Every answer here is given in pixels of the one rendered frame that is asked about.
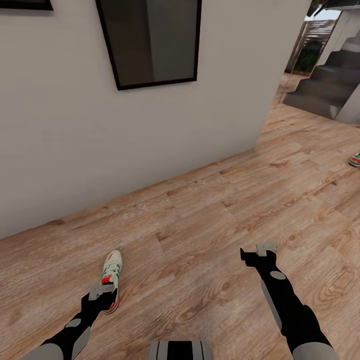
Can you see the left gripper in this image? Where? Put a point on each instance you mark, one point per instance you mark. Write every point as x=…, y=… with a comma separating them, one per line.
x=103, y=303

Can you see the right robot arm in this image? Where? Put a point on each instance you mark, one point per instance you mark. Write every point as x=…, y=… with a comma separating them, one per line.
x=297, y=322

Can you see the fixed window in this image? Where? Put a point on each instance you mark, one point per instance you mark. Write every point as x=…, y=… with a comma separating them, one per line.
x=313, y=9

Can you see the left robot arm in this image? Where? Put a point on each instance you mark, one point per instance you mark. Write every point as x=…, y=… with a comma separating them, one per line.
x=67, y=344

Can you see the stairs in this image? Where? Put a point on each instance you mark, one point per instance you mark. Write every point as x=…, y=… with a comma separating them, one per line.
x=327, y=70

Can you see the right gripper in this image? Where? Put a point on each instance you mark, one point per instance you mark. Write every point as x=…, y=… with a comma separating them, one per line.
x=252, y=259

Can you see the robot trunk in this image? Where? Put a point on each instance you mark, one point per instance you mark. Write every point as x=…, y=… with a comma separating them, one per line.
x=180, y=350

